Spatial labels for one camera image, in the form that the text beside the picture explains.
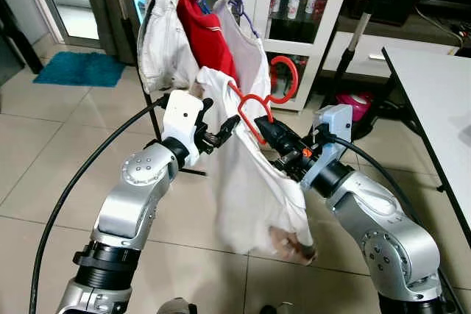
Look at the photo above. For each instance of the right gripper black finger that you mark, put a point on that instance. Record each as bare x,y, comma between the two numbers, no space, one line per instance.
272,142
272,127

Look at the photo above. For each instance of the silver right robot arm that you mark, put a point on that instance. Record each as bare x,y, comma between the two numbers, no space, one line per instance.
383,240

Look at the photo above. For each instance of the white thick garment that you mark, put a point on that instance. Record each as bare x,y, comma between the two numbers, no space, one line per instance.
162,42

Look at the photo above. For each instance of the plain white t-shirt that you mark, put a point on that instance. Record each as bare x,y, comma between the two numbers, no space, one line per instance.
250,56

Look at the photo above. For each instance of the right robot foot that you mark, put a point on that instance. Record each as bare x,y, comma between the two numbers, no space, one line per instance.
276,309

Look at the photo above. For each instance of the purple plastic hanger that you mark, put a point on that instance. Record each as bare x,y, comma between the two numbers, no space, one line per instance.
246,18

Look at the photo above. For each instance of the pink plastic appliance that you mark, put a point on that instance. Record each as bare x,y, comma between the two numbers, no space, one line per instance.
357,104

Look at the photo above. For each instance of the white glass-door cabinet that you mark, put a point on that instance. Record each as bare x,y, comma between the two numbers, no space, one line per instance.
294,46

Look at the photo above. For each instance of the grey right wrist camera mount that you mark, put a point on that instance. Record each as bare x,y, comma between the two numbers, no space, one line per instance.
335,119

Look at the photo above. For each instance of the white black-edged table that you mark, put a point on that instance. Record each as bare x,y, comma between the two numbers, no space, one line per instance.
441,101

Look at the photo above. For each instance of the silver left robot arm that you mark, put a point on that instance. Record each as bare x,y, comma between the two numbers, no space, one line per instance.
129,204

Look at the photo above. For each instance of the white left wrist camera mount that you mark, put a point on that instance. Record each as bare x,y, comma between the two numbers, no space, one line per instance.
180,115

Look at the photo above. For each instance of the long white printed t-shirt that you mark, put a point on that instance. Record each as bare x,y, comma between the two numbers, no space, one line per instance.
250,182

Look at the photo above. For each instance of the teal floor mat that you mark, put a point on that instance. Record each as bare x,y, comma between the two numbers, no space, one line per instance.
77,70

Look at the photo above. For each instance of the black desk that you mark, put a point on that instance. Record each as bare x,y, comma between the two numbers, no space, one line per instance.
15,42

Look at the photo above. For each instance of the red striped-trim shirt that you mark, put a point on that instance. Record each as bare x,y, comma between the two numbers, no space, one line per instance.
206,34

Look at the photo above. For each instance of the red plastic hanger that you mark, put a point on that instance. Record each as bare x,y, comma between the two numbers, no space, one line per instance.
294,71

